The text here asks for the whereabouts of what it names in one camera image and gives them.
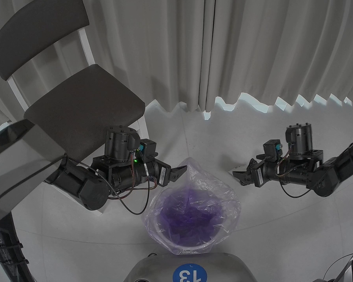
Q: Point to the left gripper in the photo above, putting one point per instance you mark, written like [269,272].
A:
[144,176]

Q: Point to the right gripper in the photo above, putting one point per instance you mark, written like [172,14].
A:
[282,173]

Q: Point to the purple plastic bag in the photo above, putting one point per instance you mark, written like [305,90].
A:
[194,213]

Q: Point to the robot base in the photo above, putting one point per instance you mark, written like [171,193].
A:
[153,272]

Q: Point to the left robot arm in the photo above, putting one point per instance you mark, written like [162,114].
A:
[23,163]

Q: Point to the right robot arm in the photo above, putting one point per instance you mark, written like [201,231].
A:
[335,172]

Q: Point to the white trash bin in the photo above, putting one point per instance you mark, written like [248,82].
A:
[167,237]

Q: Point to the dark grey white-framed chair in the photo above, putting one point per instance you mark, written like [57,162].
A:
[76,104]

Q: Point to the white curtain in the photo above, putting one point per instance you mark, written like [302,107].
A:
[282,40]
[150,40]

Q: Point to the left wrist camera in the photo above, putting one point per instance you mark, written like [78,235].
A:
[148,148]

